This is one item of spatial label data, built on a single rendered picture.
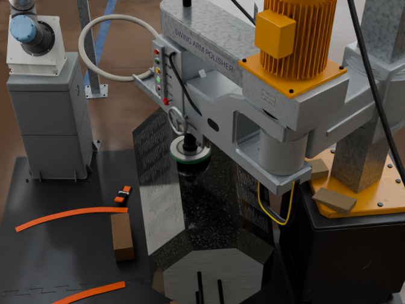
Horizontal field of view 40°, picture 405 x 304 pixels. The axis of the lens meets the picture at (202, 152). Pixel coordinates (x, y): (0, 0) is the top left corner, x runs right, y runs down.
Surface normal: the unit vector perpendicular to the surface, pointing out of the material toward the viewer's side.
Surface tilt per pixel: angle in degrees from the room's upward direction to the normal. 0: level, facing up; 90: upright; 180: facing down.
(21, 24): 52
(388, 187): 0
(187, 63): 90
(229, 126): 90
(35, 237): 0
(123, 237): 0
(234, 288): 90
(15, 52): 47
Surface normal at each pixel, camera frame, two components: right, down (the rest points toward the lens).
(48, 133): 0.00, 0.65
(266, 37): -0.80, 0.39
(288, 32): 0.60, 0.52
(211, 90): -0.04, -0.79
